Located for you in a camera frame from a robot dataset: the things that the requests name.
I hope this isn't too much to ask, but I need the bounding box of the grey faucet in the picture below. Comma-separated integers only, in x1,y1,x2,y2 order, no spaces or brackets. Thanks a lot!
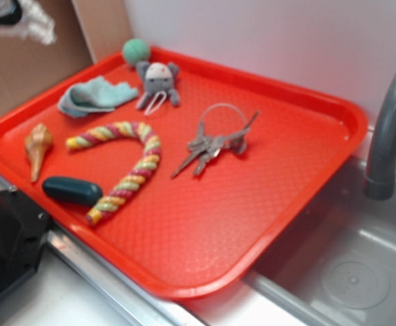
363,73,396,200

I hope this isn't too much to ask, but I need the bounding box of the light blue cloth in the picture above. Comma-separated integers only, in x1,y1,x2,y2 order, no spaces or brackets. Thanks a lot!
58,76,139,118

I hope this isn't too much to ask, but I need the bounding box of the bunch of metal keys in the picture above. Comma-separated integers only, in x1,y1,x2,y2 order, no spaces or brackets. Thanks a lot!
170,103,260,179

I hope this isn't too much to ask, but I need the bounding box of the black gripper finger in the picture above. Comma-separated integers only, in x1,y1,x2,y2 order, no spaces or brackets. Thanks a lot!
0,0,22,25

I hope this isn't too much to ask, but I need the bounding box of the grey sink basin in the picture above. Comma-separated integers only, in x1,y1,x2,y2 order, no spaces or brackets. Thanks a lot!
244,159,396,325

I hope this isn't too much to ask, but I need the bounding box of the dark green oval case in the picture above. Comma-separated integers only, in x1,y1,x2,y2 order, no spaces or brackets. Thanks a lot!
41,177,103,206

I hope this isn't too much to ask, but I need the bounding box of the white paper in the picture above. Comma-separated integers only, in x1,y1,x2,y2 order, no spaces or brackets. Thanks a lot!
0,1,56,46

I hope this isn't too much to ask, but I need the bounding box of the green rubber ball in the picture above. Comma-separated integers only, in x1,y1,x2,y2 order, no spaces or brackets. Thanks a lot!
122,38,151,67

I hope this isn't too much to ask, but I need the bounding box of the brown cardboard panel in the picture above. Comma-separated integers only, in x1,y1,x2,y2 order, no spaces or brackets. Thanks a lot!
0,1,132,117

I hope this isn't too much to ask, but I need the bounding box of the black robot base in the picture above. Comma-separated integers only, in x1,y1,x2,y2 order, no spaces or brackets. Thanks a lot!
0,189,51,299

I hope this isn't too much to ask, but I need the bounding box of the grey plush toy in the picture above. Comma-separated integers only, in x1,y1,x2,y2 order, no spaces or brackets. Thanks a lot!
136,61,180,116

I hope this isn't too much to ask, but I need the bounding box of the orange spiral seashell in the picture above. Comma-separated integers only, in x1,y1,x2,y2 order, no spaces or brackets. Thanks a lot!
24,123,53,183

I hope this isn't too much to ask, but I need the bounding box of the multicolour twisted rope toy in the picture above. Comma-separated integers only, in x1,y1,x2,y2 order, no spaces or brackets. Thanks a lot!
65,121,162,226

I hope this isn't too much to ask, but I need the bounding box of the red plastic tray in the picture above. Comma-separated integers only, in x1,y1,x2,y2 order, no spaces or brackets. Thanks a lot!
0,48,367,301

